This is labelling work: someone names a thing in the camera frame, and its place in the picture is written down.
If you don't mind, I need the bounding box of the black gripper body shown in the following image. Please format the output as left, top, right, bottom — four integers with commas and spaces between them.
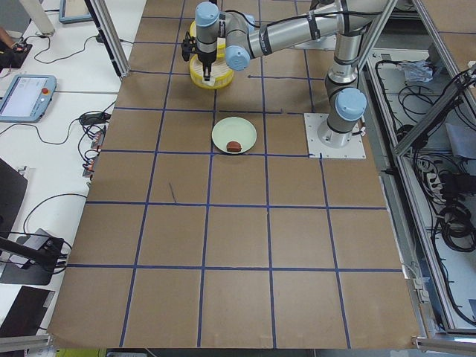
181, 31, 217, 70

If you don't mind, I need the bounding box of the white bun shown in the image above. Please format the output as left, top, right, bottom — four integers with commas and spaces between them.
202, 77, 216, 89

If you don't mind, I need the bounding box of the brown bun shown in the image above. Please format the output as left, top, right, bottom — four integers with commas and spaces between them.
225, 141, 242, 153

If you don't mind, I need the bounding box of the yellow steamer top layer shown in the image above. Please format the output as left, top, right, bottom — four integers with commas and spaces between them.
189, 21, 225, 58

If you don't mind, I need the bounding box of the yellow steamer layer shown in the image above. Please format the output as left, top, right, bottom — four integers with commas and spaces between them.
189, 55, 234, 89
189, 21, 225, 58

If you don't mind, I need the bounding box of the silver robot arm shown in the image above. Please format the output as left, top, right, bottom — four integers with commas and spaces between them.
181, 1, 380, 149

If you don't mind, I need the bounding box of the yellow steamer bottom layer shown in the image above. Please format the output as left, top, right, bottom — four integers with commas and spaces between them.
189, 55, 234, 89

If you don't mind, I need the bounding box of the light green plate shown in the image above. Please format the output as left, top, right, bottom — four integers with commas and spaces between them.
211, 117, 257, 155

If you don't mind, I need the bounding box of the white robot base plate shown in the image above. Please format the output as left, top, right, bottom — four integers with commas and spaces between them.
303, 113, 366, 160

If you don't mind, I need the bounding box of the black camera stand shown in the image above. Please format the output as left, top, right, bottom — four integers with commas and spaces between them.
1, 229, 68, 286

